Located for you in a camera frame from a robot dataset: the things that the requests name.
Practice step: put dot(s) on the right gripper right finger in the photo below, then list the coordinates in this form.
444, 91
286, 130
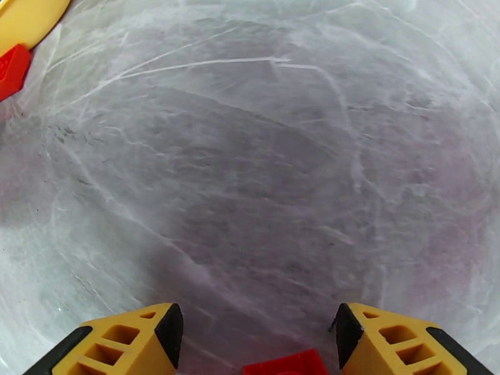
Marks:
398, 346

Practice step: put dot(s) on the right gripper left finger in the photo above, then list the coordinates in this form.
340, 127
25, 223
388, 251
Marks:
117, 346

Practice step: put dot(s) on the red lego brick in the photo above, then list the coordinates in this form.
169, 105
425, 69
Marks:
285, 364
11, 69

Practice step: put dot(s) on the yellow plastic bin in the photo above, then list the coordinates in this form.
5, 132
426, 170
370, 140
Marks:
23, 14

